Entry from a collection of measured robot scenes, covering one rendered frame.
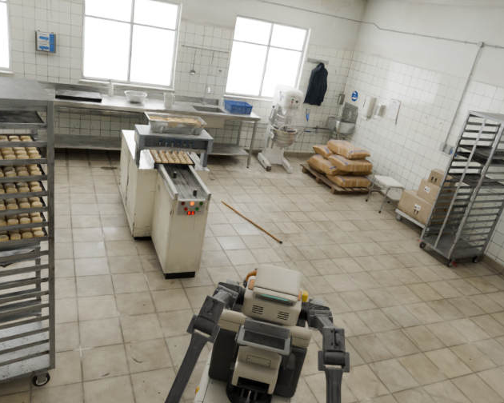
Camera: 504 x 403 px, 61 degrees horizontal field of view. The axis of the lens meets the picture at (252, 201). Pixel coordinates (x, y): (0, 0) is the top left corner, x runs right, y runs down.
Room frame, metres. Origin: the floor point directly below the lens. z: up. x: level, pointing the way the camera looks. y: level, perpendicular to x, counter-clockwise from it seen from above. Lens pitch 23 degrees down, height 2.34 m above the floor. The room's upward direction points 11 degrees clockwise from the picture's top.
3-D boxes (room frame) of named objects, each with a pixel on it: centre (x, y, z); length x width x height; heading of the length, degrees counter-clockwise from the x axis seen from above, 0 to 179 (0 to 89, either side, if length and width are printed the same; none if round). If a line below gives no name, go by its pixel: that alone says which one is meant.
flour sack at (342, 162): (6.84, -1.48, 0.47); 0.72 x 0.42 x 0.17; 122
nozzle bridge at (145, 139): (4.12, 0.89, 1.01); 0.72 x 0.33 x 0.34; 116
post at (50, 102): (1.99, 1.04, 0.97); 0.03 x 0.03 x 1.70; 38
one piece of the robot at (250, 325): (1.65, -0.18, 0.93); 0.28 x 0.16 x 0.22; 86
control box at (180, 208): (3.34, 0.51, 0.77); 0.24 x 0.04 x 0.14; 116
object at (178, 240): (3.67, 0.67, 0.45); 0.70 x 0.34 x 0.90; 26
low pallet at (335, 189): (7.10, -1.36, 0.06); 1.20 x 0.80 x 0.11; 29
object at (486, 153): (5.02, -2.61, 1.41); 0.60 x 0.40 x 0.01; 120
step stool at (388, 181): (6.32, -2.06, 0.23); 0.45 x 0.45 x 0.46; 19
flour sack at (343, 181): (6.84, -1.52, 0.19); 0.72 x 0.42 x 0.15; 121
